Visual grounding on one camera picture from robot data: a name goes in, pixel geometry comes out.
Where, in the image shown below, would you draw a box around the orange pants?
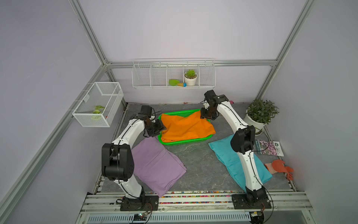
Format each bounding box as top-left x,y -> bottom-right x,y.
160,110 -> 216,143

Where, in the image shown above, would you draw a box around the purple pants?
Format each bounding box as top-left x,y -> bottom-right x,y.
131,137 -> 187,197

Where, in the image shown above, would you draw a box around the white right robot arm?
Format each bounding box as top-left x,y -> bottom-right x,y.
200,90 -> 269,206

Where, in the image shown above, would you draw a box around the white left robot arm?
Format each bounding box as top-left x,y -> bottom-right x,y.
101,105 -> 166,202

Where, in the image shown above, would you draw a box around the green plastic basket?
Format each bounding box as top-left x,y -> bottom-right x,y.
157,108 -> 213,146

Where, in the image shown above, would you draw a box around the teal folded pants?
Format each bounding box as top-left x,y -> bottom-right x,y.
208,134 -> 272,192

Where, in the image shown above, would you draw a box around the green item in side basket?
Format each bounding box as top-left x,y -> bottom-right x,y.
91,105 -> 105,120

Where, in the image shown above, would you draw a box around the small potted succulent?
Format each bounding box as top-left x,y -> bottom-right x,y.
184,70 -> 198,86

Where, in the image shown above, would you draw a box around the green toy on shelf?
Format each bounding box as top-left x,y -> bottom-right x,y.
169,79 -> 186,87

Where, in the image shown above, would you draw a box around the white plant pot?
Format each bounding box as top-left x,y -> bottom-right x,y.
244,114 -> 266,129

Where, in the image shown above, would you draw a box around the green leafy plant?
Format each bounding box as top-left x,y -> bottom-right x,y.
246,99 -> 279,124

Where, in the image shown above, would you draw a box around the flower cover booklet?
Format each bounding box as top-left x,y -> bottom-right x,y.
255,140 -> 284,156

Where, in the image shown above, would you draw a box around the red hand-shaped toy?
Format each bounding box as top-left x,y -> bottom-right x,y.
264,159 -> 294,181

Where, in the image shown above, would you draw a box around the white wire wall shelf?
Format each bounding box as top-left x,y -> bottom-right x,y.
131,59 -> 216,89

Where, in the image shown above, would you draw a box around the white wire side basket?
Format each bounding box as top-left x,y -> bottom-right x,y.
72,82 -> 124,127

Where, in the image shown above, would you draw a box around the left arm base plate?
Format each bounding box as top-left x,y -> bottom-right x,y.
120,196 -> 159,211

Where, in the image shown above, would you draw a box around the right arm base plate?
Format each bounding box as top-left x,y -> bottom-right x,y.
231,194 -> 272,210

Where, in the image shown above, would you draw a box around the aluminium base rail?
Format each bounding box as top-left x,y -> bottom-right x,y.
76,191 -> 319,224

